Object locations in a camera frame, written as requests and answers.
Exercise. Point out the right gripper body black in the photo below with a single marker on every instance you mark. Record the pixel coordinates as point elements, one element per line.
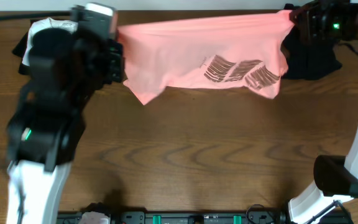
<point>339,22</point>

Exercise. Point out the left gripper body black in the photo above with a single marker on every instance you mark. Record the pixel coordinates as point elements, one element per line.
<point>111,58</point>

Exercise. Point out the pink t-shirt with brown print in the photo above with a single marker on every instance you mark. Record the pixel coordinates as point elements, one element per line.
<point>211,53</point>

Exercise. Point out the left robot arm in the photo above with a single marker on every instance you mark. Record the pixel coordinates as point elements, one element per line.
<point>65,70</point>

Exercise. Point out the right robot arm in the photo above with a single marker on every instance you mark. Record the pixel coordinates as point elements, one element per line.
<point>335,178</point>

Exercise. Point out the black crumpled garment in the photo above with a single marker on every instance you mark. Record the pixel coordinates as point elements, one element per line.
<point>308,61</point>

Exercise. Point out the black folded garment under white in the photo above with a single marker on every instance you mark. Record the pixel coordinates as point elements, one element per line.
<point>19,51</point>

